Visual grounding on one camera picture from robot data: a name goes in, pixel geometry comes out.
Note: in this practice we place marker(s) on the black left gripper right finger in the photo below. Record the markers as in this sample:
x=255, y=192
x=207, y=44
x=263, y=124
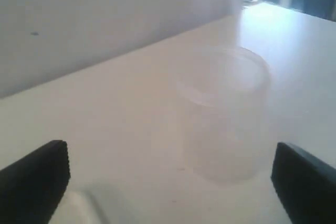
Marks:
x=305, y=185

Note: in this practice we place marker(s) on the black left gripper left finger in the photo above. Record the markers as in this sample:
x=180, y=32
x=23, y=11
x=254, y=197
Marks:
x=33, y=186

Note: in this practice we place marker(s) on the white rectangular tray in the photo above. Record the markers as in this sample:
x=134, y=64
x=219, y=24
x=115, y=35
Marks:
x=75, y=208

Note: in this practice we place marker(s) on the frosted plastic beaker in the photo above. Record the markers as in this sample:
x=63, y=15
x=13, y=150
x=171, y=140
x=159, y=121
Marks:
x=224, y=93

